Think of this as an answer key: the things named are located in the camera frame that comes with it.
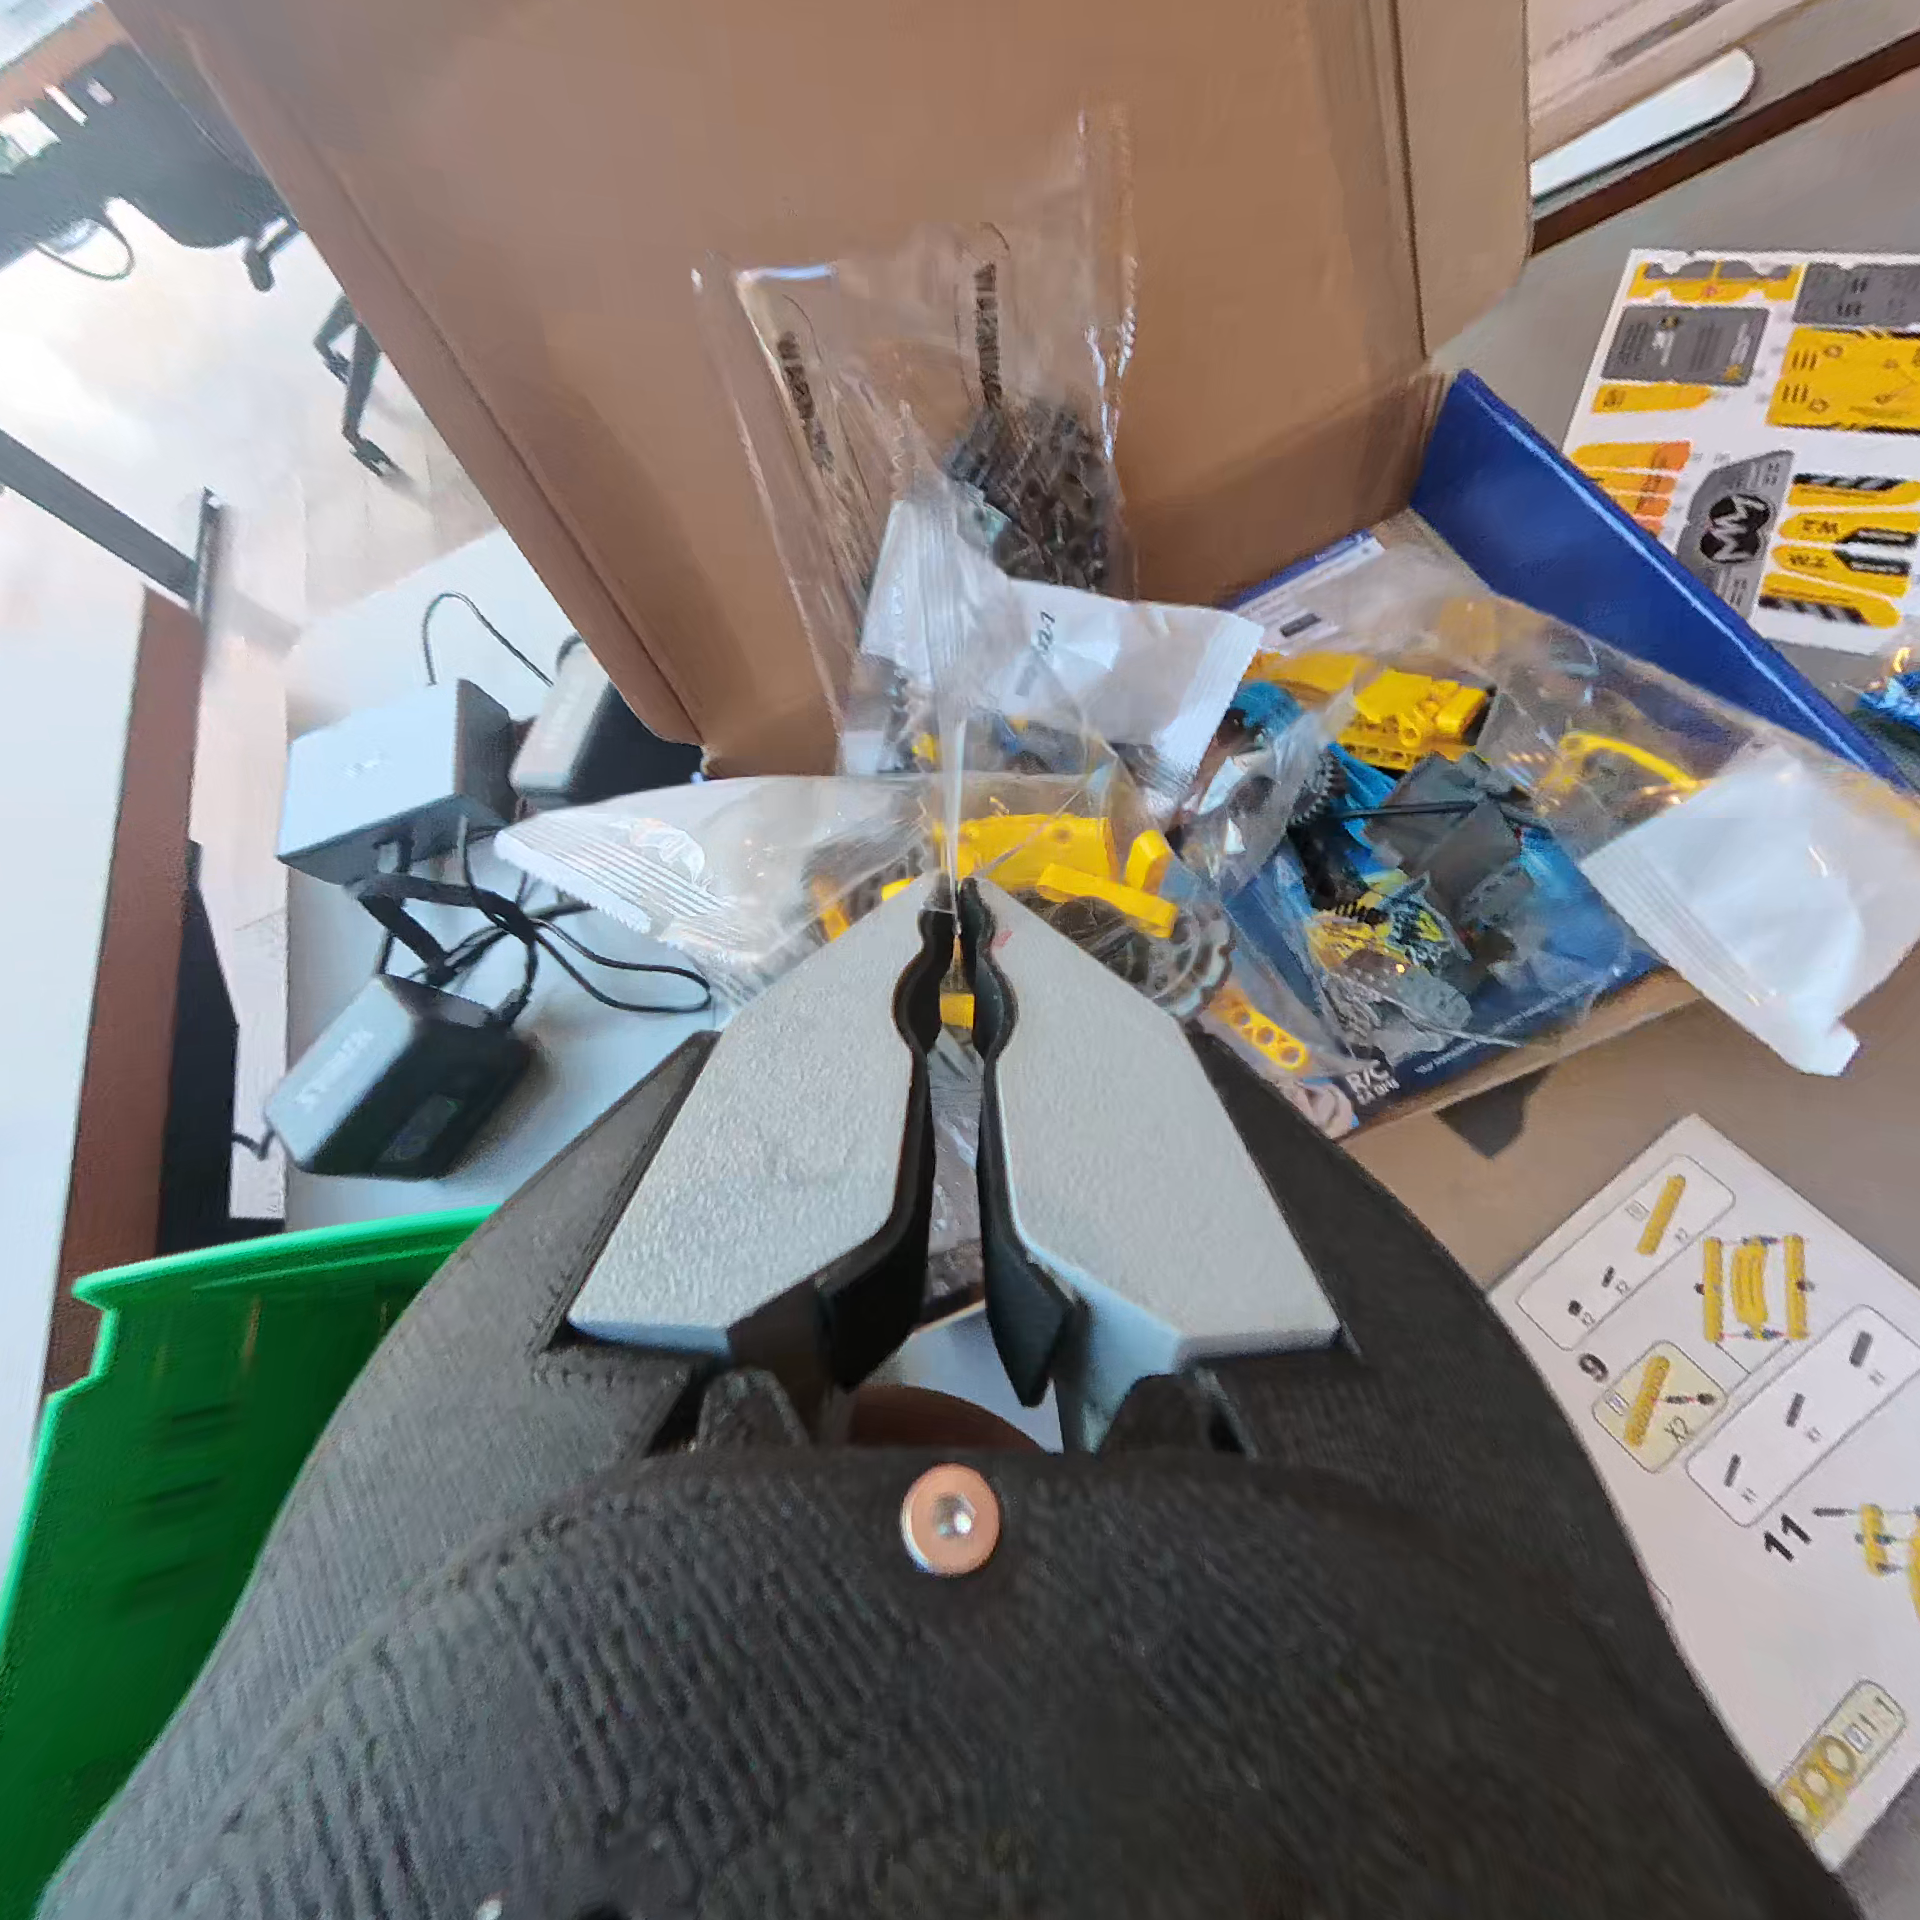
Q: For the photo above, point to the clear bag white label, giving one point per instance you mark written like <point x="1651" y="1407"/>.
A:
<point x="1109" y="645"/>

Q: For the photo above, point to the grey power box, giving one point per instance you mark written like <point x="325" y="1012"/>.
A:
<point x="376" y="781"/>

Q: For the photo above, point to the grey desk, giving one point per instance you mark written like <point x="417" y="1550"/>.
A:
<point x="1576" y="1096"/>

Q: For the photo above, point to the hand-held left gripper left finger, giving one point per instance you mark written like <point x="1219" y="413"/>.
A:
<point x="763" y="1185"/>

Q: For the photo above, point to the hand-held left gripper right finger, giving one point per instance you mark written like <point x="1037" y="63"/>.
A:
<point x="1154" y="1185"/>

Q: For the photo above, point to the black power adapter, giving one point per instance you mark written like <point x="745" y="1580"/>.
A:
<point x="390" y="1073"/>
<point x="585" y="735"/>

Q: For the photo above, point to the yellow black sticker sheet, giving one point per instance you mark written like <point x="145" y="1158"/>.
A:
<point x="1694" y="345"/>

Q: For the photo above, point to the wooden document stand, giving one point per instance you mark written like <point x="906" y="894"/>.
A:
<point x="1651" y="129"/>

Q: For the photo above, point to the blue cardboard kit box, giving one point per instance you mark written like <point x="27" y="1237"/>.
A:
<point x="751" y="300"/>

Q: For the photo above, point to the clear bag yellow gear parts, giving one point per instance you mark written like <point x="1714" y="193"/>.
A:
<point x="646" y="862"/>

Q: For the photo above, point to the black office chair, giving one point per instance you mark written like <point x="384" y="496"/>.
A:
<point x="240" y="196"/>

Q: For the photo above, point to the green plastic bin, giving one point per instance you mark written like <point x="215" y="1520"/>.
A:
<point x="149" y="1425"/>

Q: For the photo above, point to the instruction booklet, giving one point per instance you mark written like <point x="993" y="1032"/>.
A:
<point x="1769" y="1349"/>

